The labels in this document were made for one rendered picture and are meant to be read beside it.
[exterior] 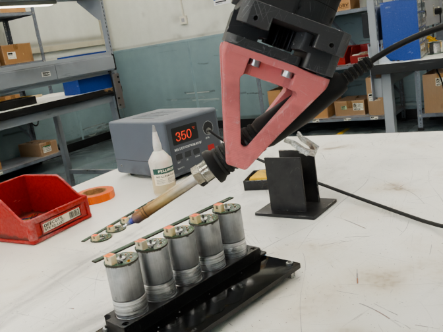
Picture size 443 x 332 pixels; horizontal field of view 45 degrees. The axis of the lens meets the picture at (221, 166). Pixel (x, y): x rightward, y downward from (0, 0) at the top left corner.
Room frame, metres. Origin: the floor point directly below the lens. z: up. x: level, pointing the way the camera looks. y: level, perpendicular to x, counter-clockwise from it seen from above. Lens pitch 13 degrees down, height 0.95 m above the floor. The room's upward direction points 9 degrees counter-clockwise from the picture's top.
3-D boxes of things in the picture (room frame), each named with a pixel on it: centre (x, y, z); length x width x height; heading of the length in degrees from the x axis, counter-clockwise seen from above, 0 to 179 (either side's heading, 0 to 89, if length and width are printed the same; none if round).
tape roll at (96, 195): (0.78, 0.19, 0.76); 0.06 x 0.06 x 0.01
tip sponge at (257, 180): (0.71, -0.07, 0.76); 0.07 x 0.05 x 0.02; 69
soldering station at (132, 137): (0.90, 0.09, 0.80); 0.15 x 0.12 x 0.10; 43
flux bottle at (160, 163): (0.75, 0.09, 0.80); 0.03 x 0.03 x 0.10
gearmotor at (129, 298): (0.36, 0.08, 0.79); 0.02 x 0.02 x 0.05
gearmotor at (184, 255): (0.40, 0.04, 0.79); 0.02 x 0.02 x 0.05
